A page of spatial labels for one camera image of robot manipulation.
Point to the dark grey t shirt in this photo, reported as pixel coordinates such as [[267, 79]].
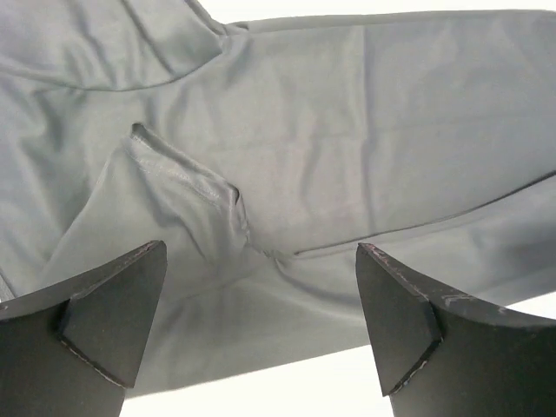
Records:
[[263, 153]]

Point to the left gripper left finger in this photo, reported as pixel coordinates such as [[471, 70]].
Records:
[[75, 348]]

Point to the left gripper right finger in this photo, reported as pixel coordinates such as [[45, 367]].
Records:
[[439, 351]]

